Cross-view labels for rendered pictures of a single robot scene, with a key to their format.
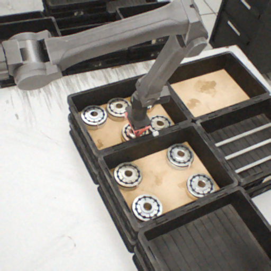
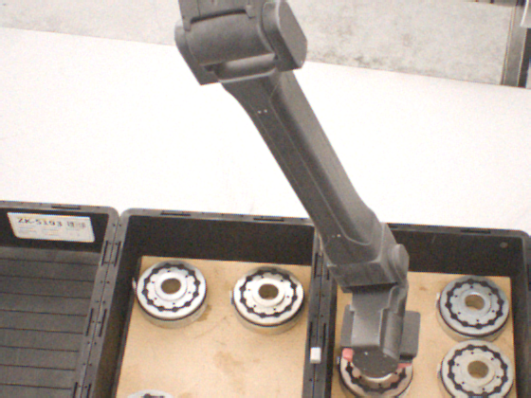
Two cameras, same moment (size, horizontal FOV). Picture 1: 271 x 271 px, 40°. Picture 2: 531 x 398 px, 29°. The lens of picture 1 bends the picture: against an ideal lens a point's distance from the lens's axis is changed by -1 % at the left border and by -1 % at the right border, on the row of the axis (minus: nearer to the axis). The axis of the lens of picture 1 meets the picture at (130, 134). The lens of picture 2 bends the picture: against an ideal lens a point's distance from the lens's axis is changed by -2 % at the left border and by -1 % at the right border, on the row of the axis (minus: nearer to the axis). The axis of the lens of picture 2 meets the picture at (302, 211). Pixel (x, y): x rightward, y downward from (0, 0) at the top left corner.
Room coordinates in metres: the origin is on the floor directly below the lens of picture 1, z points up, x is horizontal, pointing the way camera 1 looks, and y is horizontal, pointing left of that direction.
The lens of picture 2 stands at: (1.26, -0.64, 2.14)
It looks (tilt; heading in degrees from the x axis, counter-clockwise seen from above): 52 degrees down; 128
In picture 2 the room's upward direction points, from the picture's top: straight up
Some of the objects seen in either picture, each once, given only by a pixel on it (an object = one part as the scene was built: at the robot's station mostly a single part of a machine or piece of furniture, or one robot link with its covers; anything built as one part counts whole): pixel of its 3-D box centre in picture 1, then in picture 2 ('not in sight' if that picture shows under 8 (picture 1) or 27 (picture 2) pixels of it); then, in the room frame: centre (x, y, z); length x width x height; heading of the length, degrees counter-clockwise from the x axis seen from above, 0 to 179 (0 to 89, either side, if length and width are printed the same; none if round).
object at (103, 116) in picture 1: (93, 115); (474, 304); (0.97, 0.16, 0.86); 0.10 x 0.10 x 0.01
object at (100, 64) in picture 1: (90, 60); not in sight; (1.90, 0.34, 0.31); 0.40 x 0.30 x 0.34; 118
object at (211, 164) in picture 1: (165, 179); (209, 352); (0.72, -0.14, 0.87); 0.40 x 0.30 x 0.11; 124
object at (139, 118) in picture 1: (138, 111); (381, 320); (0.91, -0.02, 0.98); 0.10 x 0.07 x 0.07; 30
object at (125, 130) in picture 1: (135, 132); (375, 367); (0.91, -0.02, 0.86); 0.10 x 0.10 x 0.01
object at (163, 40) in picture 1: (147, 44); not in sight; (2.09, -0.01, 0.37); 0.40 x 0.30 x 0.45; 118
